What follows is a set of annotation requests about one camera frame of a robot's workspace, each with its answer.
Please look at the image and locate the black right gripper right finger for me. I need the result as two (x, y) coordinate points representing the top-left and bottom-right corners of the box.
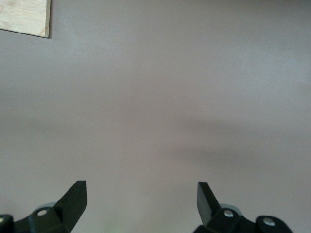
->
(193, 181), (292, 233)

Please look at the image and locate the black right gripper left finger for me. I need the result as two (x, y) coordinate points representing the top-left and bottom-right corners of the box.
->
(0, 180), (88, 233)

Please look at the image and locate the bamboo cutting board metal handle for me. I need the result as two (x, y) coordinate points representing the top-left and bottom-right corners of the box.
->
(0, 0), (52, 39)

